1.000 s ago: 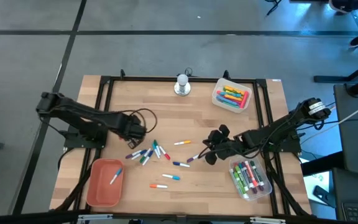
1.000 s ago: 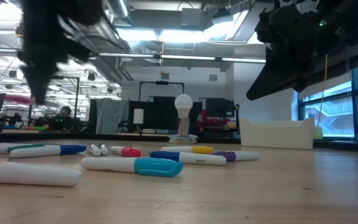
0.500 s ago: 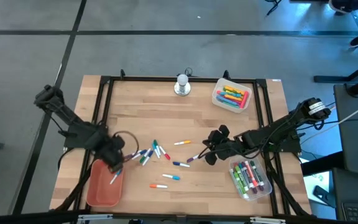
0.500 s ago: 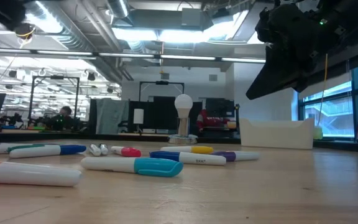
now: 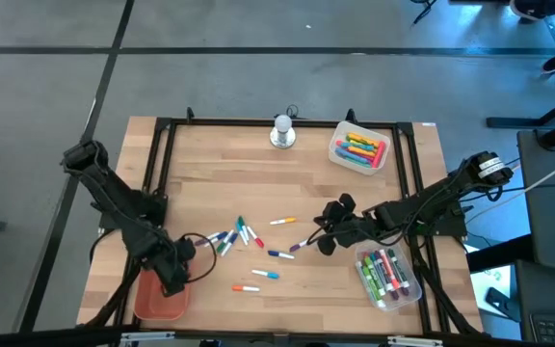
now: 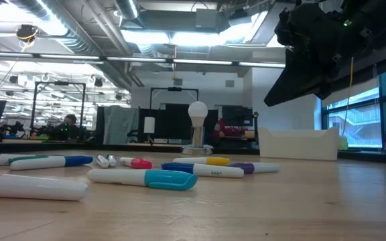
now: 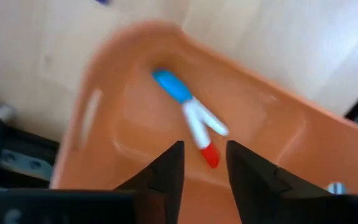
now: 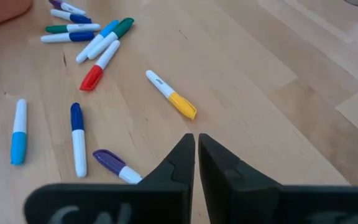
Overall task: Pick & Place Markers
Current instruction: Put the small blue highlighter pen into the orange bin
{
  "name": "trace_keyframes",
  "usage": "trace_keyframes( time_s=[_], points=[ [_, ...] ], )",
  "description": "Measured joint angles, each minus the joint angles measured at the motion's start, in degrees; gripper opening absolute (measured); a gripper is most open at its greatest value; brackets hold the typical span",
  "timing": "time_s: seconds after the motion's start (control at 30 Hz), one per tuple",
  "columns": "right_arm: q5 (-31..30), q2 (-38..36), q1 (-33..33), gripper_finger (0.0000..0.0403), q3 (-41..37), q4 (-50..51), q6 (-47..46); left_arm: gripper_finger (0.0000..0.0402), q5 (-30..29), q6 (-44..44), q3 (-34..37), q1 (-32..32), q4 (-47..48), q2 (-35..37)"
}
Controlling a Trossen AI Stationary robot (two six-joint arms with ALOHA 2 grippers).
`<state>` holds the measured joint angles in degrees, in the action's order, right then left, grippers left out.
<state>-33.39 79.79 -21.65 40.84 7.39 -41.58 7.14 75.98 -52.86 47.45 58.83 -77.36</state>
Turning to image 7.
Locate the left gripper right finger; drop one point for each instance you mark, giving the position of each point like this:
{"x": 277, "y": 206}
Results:
{"x": 275, "y": 202}

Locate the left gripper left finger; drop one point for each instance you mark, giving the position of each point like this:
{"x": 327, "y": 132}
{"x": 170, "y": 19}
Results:
{"x": 135, "y": 202}

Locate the red cap fine marker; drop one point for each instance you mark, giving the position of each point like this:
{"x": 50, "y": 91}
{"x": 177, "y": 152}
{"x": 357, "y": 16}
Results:
{"x": 210, "y": 155}

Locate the light blue cap fine marker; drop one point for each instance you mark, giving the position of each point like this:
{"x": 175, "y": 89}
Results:
{"x": 172, "y": 87}

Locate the orange plastic bin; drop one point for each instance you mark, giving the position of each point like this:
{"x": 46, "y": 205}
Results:
{"x": 135, "y": 124}

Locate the small blue object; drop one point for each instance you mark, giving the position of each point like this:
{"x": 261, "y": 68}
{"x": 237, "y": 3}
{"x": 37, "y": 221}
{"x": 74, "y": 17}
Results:
{"x": 102, "y": 1}

